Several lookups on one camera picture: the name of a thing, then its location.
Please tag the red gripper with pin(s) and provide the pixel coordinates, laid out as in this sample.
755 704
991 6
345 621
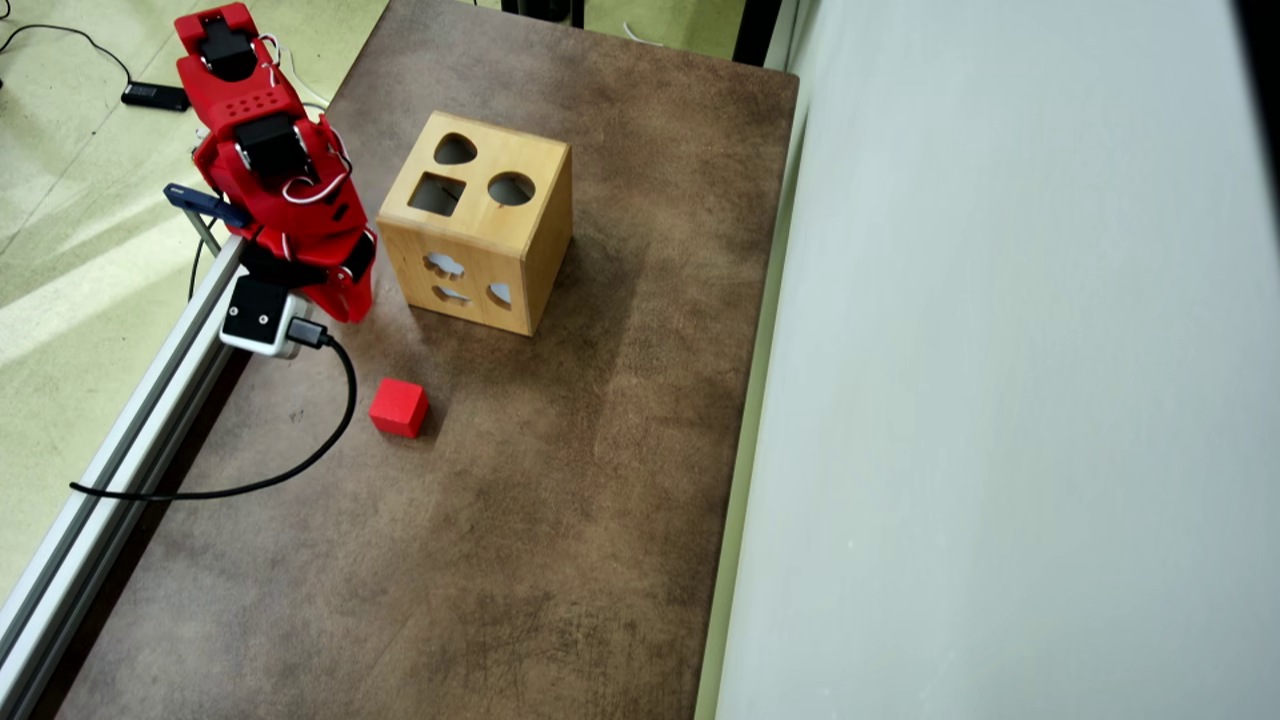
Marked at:
349 296

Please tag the aluminium profile rail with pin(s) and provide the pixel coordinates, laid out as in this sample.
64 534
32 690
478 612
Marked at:
120 440

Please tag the black vertical post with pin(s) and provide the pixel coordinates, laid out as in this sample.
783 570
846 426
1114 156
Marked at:
757 30

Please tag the black furniture base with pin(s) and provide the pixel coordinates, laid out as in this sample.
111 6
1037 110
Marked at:
545 10

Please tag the black power adapter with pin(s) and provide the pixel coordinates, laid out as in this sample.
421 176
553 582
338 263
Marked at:
155 96

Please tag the red wooden cube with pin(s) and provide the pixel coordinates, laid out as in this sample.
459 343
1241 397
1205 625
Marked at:
398 408

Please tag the red robot arm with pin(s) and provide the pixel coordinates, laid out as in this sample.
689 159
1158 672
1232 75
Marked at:
250 105

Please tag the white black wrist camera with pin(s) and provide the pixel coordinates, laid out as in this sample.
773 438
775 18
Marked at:
258 315

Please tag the wooden shape sorter box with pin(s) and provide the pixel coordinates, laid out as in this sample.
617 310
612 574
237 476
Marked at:
480 235

